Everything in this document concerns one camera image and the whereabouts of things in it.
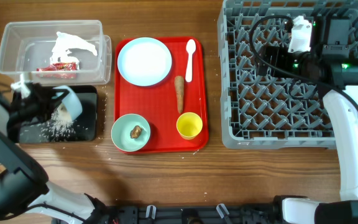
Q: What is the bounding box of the white plastic spoon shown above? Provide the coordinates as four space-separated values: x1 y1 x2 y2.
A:
185 39 196 83

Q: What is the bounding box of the black waste tray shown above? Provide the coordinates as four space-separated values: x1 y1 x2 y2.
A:
8 85 98 144

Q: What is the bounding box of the brown food scrap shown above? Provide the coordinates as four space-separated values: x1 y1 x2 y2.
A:
130 125 143 139

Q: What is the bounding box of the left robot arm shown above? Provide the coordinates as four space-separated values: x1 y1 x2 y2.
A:
0 81 109 223

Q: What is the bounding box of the light green small bowl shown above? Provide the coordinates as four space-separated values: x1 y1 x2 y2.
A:
111 113 151 152

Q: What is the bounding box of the orange carrot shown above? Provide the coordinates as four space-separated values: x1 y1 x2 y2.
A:
174 76 185 114

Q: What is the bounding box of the grey dishwasher rack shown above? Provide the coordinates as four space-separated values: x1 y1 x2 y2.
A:
217 0 358 149

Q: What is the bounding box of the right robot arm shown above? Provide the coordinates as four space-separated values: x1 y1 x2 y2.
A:
254 16 358 223

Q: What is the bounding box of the red serving tray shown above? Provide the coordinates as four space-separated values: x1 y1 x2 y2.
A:
114 37 209 154

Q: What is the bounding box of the clear plastic waste bin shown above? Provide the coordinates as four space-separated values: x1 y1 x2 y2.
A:
0 20 112 86

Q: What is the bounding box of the white tissue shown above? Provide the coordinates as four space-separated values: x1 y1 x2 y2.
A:
50 32 98 64

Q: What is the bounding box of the light blue rice bowl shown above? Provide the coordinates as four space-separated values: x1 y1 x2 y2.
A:
53 85 83 121

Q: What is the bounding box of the yellow plastic cup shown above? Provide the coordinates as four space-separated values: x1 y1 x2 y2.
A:
176 112 203 140

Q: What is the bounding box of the red snack wrapper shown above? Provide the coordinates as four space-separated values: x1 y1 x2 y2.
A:
37 62 79 79

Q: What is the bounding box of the large light blue plate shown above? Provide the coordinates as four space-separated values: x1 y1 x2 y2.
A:
116 37 173 86

